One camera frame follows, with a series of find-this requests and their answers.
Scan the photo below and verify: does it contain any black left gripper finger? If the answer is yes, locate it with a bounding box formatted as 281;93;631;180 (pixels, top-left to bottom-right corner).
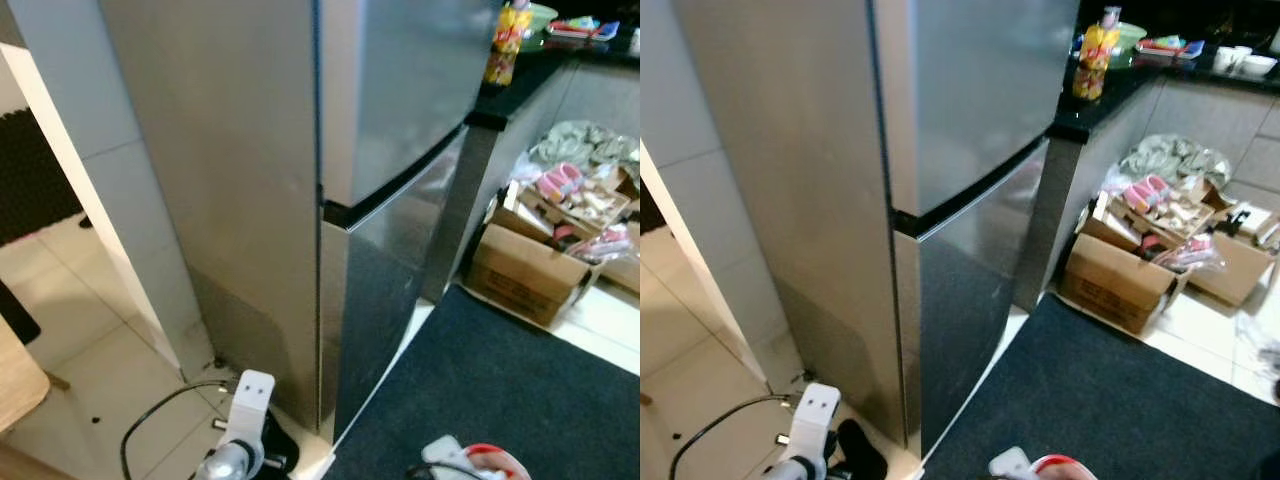
836;420;888;463
262;416;301;459

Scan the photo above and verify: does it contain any red white paper bucket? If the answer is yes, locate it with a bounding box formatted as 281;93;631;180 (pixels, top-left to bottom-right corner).
1030;454;1098;480
463;442;533;480

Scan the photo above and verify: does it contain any stainless steel fridge cabinet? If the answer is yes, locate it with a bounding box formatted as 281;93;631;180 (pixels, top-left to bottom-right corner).
98;0;336;433
668;0;913;448

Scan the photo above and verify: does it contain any dark floor mat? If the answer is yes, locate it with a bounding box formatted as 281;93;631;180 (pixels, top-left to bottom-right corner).
322;284;641;480
918;294;1280;480

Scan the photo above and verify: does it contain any wooden dining table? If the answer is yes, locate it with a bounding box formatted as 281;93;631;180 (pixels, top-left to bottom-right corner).
0;313;81;480

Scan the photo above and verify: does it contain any open cardboard box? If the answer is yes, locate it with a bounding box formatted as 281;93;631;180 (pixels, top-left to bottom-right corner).
1059;173;1233;337
464;163;641;330
1188;198;1280;308

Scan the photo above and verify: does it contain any clear plastic wrapped packet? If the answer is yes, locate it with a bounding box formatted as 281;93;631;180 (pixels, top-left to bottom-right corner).
1150;235;1226;276
563;222;633;267

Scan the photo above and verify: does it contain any steel freezer door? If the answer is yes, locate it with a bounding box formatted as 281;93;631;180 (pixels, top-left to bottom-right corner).
318;0;504;217
868;0;1083;217

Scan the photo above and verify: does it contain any pink packet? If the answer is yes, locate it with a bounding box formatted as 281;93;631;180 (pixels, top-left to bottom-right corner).
538;162;587;203
1123;174;1173;213

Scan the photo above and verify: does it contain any grey green cloth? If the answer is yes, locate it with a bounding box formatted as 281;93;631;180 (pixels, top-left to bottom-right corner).
528;119;641;183
1118;134;1233;193

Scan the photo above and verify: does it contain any yellow red bottle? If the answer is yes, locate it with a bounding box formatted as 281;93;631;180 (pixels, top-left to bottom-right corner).
484;0;533;88
1072;5;1122;102

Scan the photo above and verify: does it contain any black kitchen countertop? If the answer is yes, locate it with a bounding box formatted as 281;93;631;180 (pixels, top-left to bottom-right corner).
1045;0;1280;143
468;0;641;131

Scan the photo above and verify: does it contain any red blue tray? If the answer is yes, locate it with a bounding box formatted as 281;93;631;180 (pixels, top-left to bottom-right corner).
545;14;622;44
1135;34;1207;61

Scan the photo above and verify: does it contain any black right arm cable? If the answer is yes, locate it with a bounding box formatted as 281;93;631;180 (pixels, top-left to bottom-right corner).
404;460;483;480

